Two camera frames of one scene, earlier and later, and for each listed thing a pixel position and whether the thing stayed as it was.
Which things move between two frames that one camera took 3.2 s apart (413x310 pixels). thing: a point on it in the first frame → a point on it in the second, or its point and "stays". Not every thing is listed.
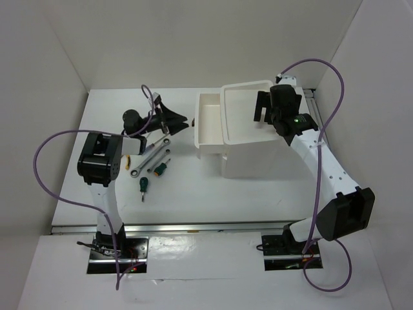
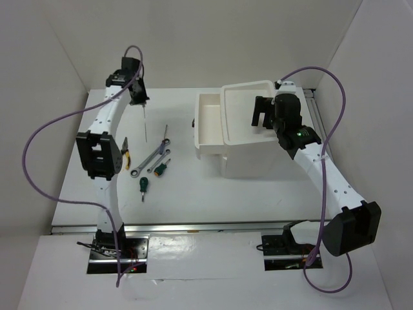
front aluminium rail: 176,229 stays
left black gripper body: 155,123 → 141,96
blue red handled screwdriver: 149,147 → 162,147
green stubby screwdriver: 143,184 stays
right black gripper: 262,101 stays
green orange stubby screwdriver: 159,170 stays
